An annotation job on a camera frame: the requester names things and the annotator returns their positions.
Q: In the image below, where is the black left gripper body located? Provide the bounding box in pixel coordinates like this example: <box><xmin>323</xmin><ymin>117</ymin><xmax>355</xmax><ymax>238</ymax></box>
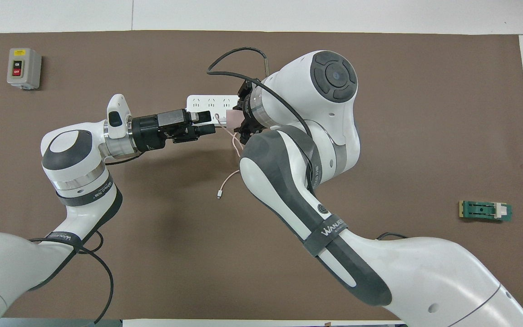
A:
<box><xmin>130</xmin><ymin>109</ymin><xmax>194</xmax><ymax>153</ymax></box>

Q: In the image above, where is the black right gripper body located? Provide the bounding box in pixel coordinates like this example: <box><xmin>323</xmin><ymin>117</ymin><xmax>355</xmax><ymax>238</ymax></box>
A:
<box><xmin>245</xmin><ymin>86</ymin><xmax>262</xmax><ymax>134</ymax></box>

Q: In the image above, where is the pink charging cable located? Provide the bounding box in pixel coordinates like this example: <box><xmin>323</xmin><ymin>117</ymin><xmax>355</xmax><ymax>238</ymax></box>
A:
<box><xmin>215</xmin><ymin>114</ymin><xmax>245</xmax><ymax>199</ymax></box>

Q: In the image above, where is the white power strip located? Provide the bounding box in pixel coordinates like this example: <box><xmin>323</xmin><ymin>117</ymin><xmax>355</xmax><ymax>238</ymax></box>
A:
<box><xmin>186</xmin><ymin>94</ymin><xmax>240</xmax><ymax>126</ymax></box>

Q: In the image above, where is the grey push button box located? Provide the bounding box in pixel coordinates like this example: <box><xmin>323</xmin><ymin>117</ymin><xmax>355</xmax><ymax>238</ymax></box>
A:
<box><xmin>7</xmin><ymin>48</ymin><xmax>42</xmax><ymax>90</ymax></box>

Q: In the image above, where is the brown table mat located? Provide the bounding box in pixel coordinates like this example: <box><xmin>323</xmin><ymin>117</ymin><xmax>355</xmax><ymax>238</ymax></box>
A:
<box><xmin>0</xmin><ymin>31</ymin><xmax>523</xmax><ymax>321</ymax></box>

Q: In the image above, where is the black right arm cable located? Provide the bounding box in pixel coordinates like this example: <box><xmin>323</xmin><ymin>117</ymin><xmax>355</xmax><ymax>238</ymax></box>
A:
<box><xmin>207</xmin><ymin>47</ymin><xmax>319</xmax><ymax>187</ymax></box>

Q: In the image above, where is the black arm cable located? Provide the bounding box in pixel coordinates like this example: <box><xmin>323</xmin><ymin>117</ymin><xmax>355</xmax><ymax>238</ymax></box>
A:
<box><xmin>30</xmin><ymin>229</ymin><xmax>115</xmax><ymax>324</ymax></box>
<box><xmin>207</xmin><ymin>47</ymin><xmax>319</xmax><ymax>187</ymax></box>

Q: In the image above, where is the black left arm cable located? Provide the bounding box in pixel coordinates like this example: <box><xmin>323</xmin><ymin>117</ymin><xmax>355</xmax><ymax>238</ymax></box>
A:
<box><xmin>30</xmin><ymin>229</ymin><xmax>115</xmax><ymax>324</ymax></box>

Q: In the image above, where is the green knife switch yellow base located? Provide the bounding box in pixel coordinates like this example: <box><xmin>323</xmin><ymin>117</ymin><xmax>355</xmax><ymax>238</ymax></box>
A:
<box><xmin>459</xmin><ymin>200</ymin><xmax>513</xmax><ymax>223</ymax></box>

